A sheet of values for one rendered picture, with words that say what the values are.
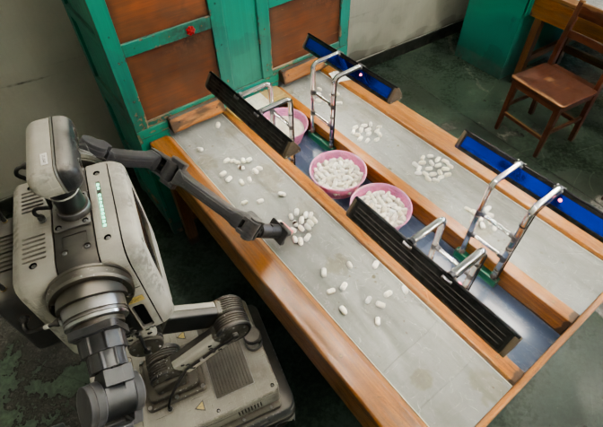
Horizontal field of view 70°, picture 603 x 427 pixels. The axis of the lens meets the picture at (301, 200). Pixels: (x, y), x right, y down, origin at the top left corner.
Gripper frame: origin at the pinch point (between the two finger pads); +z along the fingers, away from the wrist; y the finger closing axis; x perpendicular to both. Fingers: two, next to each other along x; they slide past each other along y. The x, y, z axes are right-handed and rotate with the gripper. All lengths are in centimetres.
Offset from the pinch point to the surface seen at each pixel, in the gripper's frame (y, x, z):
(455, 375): -79, -4, 7
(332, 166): 20.4, -24.5, 30.8
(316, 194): 9.5, -14.2, 15.2
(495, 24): 92, -157, 234
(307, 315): -33.7, 11.1, -14.1
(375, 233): -37.2, -28.3, -15.0
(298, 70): 85, -51, 46
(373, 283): -37.9, -5.5, 9.1
